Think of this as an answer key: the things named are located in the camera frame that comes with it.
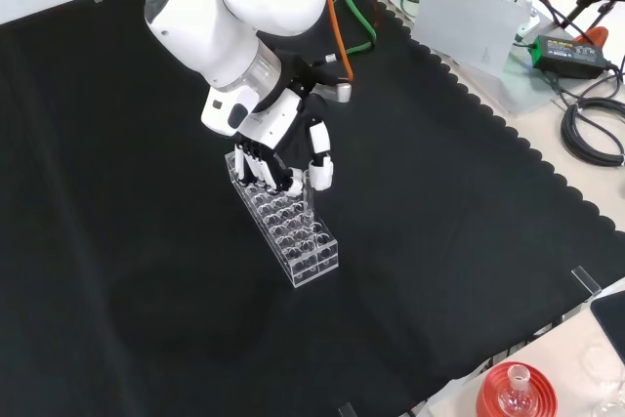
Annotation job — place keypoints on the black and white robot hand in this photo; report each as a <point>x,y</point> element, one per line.
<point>273,119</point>

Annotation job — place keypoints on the clear glass test tube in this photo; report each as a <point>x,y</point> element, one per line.
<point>308,202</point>

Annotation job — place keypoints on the clear acrylic test tube rack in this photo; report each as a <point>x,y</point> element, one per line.
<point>293,241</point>

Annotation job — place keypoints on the black bench cloth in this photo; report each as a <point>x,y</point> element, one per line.
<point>146,241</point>

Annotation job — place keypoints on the pale board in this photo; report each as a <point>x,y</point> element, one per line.
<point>464,21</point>

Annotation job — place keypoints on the black power adapter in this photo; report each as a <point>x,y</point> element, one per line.
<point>571,55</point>

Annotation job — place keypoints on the orange clamp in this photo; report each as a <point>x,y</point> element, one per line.
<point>596,36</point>

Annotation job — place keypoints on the clear round-bottom flask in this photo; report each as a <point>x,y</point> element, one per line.
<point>517,378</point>

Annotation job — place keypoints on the dark flat tablet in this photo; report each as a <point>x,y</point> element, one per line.
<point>612,319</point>

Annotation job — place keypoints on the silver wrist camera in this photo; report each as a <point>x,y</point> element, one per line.
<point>342,92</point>

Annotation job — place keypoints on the clear base plate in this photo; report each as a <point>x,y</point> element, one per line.
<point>532,90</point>

